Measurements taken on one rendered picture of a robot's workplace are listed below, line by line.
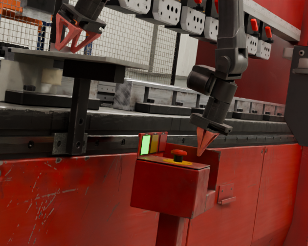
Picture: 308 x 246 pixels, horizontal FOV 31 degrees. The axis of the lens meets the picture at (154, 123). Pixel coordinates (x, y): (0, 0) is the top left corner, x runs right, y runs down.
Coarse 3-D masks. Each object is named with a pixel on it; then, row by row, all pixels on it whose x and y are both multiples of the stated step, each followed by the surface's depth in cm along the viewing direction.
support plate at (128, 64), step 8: (16, 48) 126; (40, 56) 131; (48, 56) 125; (56, 56) 121; (64, 56) 120; (72, 56) 118; (80, 56) 117; (88, 56) 116; (96, 56) 115; (120, 64) 120; (128, 64) 122; (136, 64) 125
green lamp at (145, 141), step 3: (144, 138) 135; (147, 138) 137; (144, 141) 135; (147, 141) 137; (144, 144) 136; (147, 144) 138; (144, 147) 136; (147, 147) 138; (141, 150) 135; (144, 150) 136; (147, 150) 138; (141, 153) 135; (144, 153) 137
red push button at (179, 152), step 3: (171, 150) 135; (174, 150) 134; (177, 150) 134; (180, 150) 135; (183, 150) 136; (171, 153) 135; (174, 153) 134; (177, 153) 133; (180, 153) 133; (183, 153) 134; (186, 153) 135; (174, 156) 135; (177, 156) 134; (180, 156) 134; (174, 159) 135; (177, 159) 134; (180, 159) 134; (180, 162) 135
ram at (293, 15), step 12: (264, 0) 260; (276, 0) 275; (288, 0) 292; (300, 0) 310; (252, 12) 249; (276, 12) 277; (288, 12) 295; (300, 12) 313; (276, 24) 280; (300, 24) 317; (288, 36) 303
